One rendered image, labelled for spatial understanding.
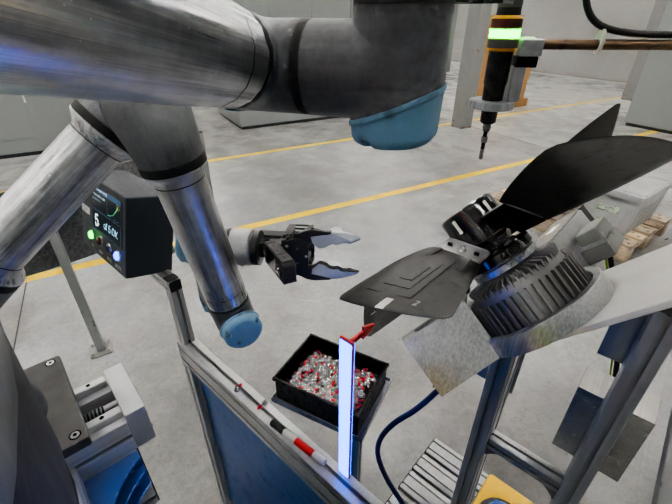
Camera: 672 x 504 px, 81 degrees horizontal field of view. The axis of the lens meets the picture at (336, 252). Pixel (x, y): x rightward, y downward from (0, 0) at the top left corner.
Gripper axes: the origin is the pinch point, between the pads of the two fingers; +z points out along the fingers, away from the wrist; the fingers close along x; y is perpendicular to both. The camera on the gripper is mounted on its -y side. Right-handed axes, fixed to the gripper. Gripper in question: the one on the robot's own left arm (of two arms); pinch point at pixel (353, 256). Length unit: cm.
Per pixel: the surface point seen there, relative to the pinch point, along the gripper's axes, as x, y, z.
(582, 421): 43, 5, 56
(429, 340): 16.9, -2.2, 16.1
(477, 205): -8.5, 8.8, 24.0
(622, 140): -24.8, -12.6, 35.0
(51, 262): 51, 85, -145
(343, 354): 4.1, -23.8, 0.0
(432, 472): 107, 36, 32
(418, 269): -0.5, -4.8, 11.9
